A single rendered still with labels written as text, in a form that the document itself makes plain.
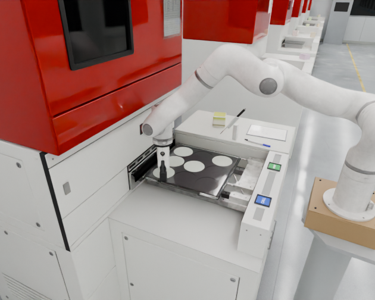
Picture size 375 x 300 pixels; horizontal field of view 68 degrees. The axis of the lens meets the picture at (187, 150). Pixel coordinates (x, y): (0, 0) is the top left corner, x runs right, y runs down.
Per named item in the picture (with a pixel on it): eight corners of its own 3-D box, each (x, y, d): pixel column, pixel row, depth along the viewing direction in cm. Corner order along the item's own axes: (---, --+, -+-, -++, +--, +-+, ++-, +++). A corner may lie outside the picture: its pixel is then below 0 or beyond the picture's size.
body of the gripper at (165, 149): (171, 145, 113) (171, 170, 117) (171, 137, 122) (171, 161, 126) (153, 145, 113) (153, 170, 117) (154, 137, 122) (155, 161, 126)
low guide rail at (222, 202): (147, 183, 135) (146, 178, 134) (149, 181, 137) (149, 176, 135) (248, 213, 118) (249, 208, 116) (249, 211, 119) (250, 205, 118)
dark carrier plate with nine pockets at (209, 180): (144, 176, 128) (144, 175, 127) (177, 144, 155) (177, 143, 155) (215, 196, 116) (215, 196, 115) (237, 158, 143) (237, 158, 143)
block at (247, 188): (234, 190, 122) (234, 184, 121) (236, 186, 125) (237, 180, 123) (252, 195, 119) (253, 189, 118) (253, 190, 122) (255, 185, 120)
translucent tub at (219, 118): (212, 127, 160) (212, 115, 157) (213, 121, 166) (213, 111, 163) (225, 128, 159) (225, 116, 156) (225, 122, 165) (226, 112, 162)
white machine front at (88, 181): (65, 250, 99) (38, 153, 80) (170, 150, 165) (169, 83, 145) (72, 253, 98) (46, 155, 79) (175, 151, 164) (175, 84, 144)
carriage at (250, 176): (227, 207, 116) (228, 202, 115) (248, 165, 146) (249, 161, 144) (246, 213, 114) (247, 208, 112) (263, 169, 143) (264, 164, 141)
